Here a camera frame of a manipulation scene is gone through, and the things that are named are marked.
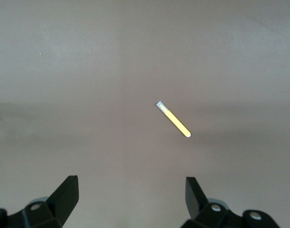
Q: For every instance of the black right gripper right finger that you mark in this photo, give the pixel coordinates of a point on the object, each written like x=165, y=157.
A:
x=197, y=206

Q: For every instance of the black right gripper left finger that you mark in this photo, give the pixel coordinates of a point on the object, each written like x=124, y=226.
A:
x=61, y=202

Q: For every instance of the yellow marker pen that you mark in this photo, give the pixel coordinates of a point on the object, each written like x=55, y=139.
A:
x=174, y=120

